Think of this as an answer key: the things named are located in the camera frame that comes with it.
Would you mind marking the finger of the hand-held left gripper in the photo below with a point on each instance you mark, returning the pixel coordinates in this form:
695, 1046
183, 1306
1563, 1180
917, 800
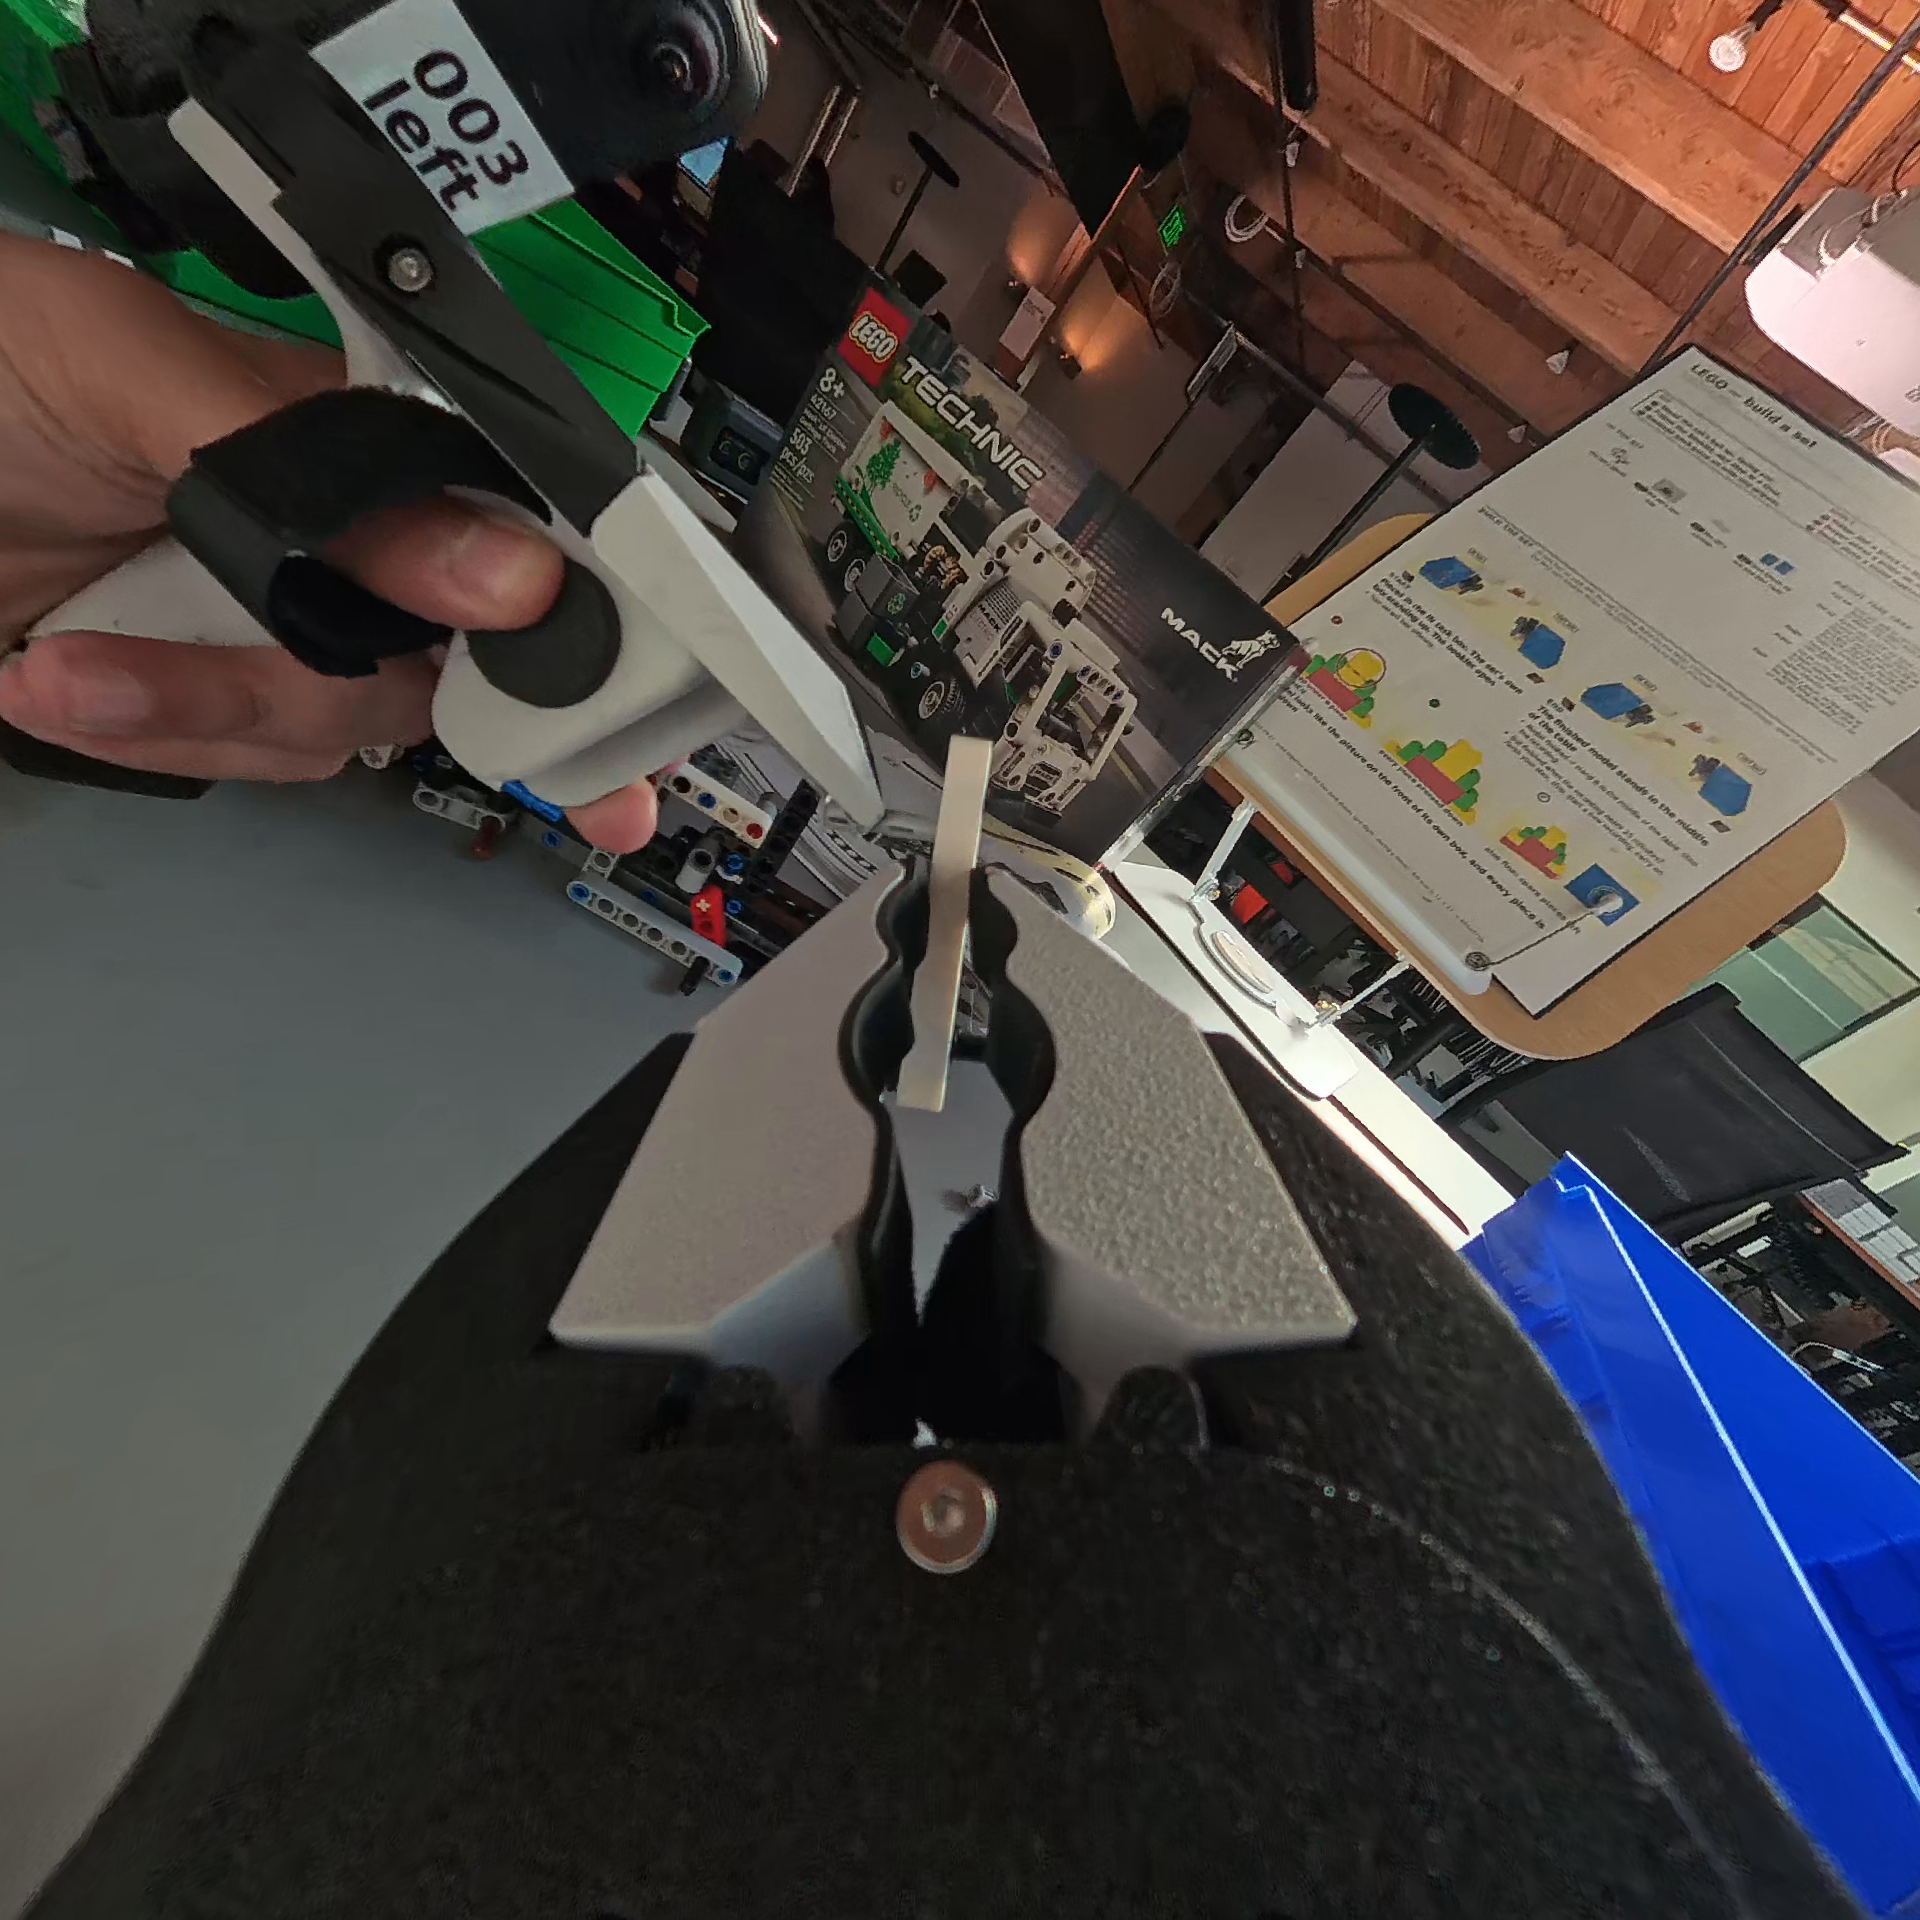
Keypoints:
751, 631

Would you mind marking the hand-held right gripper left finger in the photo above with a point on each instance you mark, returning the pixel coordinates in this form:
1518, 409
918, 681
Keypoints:
720, 1154

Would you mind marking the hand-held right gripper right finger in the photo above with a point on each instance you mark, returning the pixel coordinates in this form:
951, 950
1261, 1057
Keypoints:
1170, 1171

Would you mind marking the white lego beam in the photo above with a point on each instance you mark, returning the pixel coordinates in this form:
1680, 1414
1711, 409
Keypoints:
944, 930

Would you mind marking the dark lego chassis assembly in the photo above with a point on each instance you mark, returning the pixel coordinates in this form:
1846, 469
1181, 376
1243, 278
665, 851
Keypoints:
674, 900

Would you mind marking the lego truck set box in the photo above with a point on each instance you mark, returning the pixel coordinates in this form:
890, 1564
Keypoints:
1035, 554

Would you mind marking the person's left hand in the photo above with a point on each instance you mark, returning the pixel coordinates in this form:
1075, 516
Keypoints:
91, 420

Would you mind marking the grey power station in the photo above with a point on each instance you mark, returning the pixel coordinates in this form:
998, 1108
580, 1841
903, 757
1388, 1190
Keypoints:
731, 450

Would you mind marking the clear acrylic stand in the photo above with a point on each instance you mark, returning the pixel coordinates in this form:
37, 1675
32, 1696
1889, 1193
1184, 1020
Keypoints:
1274, 990

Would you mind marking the green plastic bin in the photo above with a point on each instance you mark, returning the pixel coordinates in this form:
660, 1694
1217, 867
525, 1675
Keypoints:
601, 300

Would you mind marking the white curved piece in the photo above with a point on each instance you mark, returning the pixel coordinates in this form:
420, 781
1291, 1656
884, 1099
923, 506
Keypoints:
1072, 889

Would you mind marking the black round stand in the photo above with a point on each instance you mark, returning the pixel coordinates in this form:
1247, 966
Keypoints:
930, 165
1448, 428

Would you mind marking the black cloth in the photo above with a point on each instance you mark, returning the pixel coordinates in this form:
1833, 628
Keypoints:
1680, 1111

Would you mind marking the green exit sign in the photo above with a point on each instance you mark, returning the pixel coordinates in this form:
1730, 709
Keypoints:
1173, 224

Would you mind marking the blue plastic bin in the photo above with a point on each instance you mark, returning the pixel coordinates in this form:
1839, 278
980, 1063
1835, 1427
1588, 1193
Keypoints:
1725, 1441

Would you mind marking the laminated instruction sheet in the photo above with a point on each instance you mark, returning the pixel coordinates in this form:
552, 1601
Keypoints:
1620, 645

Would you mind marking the hanging light bulb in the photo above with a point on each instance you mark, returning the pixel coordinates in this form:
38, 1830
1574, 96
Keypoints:
1730, 44

